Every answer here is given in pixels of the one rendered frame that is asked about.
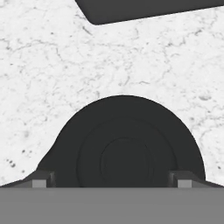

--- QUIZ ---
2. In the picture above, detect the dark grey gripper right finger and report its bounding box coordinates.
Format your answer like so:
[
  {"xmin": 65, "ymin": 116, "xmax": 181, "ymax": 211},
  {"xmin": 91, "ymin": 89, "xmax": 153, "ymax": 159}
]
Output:
[{"xmin": 169, "ymin": 170, "xmax": 224, "ymax": 188}]

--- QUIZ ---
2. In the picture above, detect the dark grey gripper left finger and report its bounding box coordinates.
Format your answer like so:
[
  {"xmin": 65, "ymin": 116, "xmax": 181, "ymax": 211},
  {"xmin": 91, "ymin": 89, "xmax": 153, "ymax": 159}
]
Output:
[{"xmin": 0, "ymin": 170, "xmax": 57, "ymax": 188}]

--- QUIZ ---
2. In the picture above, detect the black blender base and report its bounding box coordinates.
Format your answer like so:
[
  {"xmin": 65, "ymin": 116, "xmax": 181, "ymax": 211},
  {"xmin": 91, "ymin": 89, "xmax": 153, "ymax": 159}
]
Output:
[{"xmin": 74, "ymin": 0, "xmax": 224, "ymax": 26}]

